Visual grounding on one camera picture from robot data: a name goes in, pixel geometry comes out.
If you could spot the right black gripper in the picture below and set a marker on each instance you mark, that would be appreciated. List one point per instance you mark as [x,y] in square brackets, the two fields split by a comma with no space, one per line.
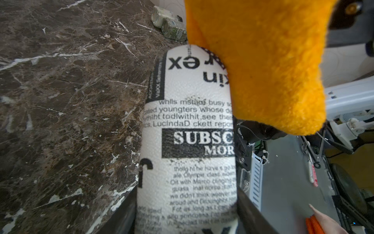
[351,23]

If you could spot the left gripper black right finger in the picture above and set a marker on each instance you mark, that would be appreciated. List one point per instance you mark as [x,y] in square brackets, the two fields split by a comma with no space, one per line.
[252,219]

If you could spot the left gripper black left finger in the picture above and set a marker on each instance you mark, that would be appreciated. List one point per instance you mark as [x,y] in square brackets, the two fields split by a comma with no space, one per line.
[123,219]

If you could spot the orange cleaning cloth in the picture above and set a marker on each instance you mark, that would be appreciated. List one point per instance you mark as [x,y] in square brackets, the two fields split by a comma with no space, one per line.
[272,51]

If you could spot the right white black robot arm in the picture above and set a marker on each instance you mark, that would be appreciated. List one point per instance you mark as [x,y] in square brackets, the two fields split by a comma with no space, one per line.
[351,97]

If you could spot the green clear box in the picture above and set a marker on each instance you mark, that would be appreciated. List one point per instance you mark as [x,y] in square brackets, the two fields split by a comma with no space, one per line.
[171,25]

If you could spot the orange handled tool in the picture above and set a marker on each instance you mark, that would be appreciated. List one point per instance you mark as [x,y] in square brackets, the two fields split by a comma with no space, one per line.
[313,226]

